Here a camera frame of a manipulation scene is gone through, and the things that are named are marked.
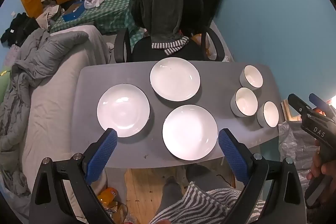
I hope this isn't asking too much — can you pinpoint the yellow bag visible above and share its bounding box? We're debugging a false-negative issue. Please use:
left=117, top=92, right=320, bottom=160
left=193, top=34, right=218, bottom=59

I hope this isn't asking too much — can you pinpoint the person's right hand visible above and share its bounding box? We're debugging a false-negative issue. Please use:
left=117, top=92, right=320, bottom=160
left=306, top=139, right=336, bottom=180

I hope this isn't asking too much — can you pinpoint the zebra striped fleece garment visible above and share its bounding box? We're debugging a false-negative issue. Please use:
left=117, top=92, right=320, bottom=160
left=150, top=181, right=265, bottom=224

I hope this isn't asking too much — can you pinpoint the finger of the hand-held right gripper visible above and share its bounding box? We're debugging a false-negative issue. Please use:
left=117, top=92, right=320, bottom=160
left=287, top=93, right=313, bottom=117
left=309, top=93, right=336, bottom=123

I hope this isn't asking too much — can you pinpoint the orange drink bottle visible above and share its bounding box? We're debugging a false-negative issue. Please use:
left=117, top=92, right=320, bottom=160
left=97, top=187, right=117, bottom=205

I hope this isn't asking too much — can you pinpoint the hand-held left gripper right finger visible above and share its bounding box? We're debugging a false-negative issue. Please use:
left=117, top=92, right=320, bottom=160
left=218, top=128, right=307, bottom=224

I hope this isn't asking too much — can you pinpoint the grey striped knit cloth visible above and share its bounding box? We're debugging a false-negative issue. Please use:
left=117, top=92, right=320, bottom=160
left=151, top=36, right=189, bottom=55

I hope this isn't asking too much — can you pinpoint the green checked tablecloth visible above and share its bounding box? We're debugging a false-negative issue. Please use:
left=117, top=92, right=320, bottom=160
left=50, top=0, right=147, bottom=47

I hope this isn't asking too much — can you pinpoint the grey bed mattress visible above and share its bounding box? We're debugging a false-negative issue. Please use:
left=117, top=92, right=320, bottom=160
left=21, top=25, right=113, bottom=203

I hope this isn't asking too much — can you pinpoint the person's grey trouser leg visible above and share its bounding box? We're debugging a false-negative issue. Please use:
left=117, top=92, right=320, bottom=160
left=157, top=175, right=188, bottom=216
left=186, top=164, right=234, bottom=189

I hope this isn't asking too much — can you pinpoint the blue flat box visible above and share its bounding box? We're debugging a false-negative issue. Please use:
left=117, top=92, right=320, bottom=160
left=62, top=2, right=86, bottom=22

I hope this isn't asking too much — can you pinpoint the beige cloth pile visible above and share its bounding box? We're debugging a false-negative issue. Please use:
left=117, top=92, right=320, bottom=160
left=35, top=5, right=65, bottom=30

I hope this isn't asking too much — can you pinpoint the dark grey hoodie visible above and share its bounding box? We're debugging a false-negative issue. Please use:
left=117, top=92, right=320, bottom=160
left=131, top=0, right=184, bottom=42

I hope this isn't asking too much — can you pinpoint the black office chair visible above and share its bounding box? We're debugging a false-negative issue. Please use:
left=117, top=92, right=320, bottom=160
left=114, top=0, right=225, bottom=63

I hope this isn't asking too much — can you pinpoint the grey quilted duvet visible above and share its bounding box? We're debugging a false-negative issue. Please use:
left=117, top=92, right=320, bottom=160
left=0, top=28, right=90, bottom=195

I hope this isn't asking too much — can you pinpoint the white bowl with dark rim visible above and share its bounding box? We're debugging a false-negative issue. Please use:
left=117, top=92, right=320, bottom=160
left=257, top=101, right=280, bottom=128
left=230, top=87, right=259, bottom=118
left=239, top=65, right=264, bottom=90

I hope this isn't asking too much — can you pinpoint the white plate with dark rim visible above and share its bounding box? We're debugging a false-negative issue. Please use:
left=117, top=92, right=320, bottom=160
left=162, top=104, right=219, bottom=161
left=97, top=84, right=151, bottom=138
left=150, top=57, right=201, bottom=102

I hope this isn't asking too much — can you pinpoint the grey plastic sheet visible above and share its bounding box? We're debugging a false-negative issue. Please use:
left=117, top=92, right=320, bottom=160
left=278, top=120, right=319, bottom=188

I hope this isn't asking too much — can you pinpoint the black clothes pile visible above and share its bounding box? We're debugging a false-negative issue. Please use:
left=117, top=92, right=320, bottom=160
left=0, top=13, right=41, bottom=47

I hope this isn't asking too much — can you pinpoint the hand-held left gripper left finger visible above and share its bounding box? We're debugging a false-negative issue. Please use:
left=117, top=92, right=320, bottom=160
left=28, top=128, right=118, bottom=224

